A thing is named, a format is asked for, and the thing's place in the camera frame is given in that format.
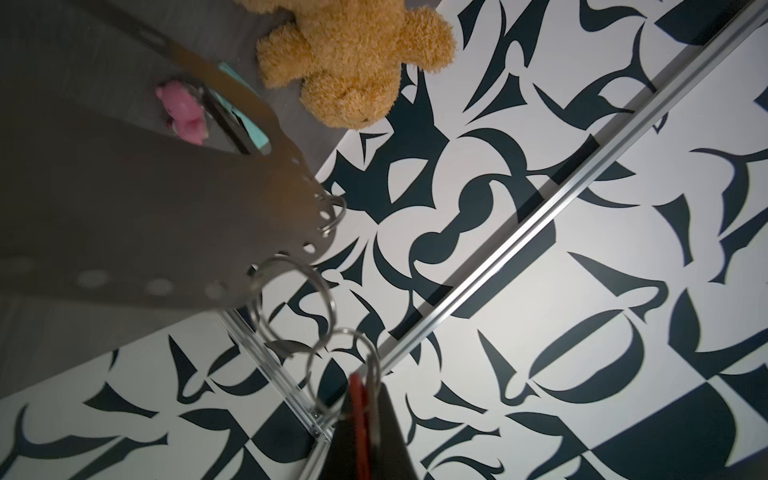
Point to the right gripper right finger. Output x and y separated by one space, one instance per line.
385 455

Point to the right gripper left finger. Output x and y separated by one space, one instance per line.
341 461

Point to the red key tag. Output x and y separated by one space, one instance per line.
360 426

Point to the pink toy figure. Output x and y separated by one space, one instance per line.
186 115

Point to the brown teddy bear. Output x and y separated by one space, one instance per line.
348 55

